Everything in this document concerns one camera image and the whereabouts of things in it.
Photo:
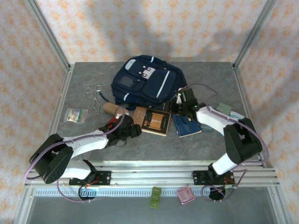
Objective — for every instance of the blue cover book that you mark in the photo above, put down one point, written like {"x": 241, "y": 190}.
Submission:
{"x": 187, "y": 128}

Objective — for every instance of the red snap wallet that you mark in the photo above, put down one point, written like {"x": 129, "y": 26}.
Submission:
{"x": 111, "y": 121}

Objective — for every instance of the brown cover book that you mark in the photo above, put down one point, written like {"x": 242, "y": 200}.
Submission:
{"x": 154, "y": 122}

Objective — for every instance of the tan fabric pencil case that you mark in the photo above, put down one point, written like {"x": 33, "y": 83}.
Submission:
{"x": 111, "y": 108}

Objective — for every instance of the grey green small pouch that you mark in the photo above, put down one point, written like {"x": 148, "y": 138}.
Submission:
{"x": 223, "y": 108}

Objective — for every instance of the navy blue backpack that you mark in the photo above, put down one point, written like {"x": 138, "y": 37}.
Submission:
{"x": 144, "y": 79}

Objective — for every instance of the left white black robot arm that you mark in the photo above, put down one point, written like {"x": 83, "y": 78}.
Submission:
{"x": 88, "y": 142}

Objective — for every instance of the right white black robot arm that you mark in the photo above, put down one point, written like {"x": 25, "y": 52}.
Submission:
{"x": 210, "y": 119}

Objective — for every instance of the pale teal small box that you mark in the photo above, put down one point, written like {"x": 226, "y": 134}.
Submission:
{"x": 206, "y": 128}

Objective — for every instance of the metal scissor tongs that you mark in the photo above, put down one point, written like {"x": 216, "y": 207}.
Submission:
{"x": 95, "y": 98}

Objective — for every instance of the blue white tissue packet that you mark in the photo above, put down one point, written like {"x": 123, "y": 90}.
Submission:
{"x": 236, "y": 115}

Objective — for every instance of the clear bag green white packet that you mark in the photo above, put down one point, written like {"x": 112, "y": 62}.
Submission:
{"x": 74, "y": 115}

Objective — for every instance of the green square tile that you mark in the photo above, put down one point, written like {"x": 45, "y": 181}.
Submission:
{"x": 155, "y": 197}
{"x": 156, "y": 190}
{"x": 154, "y": 204}

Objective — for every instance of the pink square box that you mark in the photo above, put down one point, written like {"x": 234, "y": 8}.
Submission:
{"x": 185, "y": 195}

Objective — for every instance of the grey lower metal panel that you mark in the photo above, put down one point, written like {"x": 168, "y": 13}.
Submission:
{"x": 140, "y": 214}

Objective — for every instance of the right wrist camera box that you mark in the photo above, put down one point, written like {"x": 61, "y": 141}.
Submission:
{"x": 179, "y": 100}

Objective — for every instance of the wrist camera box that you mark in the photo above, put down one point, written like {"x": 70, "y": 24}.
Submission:
{"x": 179, "y": 100}
{"x": 119, "y": 112}

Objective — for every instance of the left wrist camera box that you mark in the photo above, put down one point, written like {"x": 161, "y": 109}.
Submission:
{"x": 119, "y": 112}

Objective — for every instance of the aluminium frame cross rail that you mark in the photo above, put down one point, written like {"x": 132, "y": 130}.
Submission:
{"x": 151, "y": 175}

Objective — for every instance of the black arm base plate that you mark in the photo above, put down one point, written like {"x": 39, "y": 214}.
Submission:
{"x": 198, "y": 178}
{"x": 105, "y": 178}

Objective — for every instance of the aluminium table side rail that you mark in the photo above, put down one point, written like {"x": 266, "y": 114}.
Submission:
{"x": 58, "y": 112}
{"x": 243, "y": 93}

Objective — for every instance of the aluminium frame post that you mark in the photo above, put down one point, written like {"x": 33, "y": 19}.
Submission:
{"x": 251, "y": 37}
{"x": 51, "y": 37}

